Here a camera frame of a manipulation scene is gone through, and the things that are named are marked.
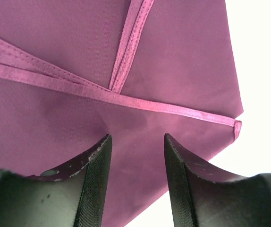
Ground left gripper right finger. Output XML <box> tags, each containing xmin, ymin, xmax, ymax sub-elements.
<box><xmin>164</xmin><ymin>134</ymin><xmax>271</xmax><ymax>227</ymax></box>

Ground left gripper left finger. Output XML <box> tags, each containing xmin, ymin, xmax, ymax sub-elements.
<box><xmin>0</xmin><ymin>135</ymin><xmax>112</xmax><ymax>227</ymax></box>

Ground purple cloth napkin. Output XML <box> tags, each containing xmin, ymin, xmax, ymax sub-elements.
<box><xmin>0</xmin><ymin>0</ymin><xmax>243</xmax><ymax>227</ymax></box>

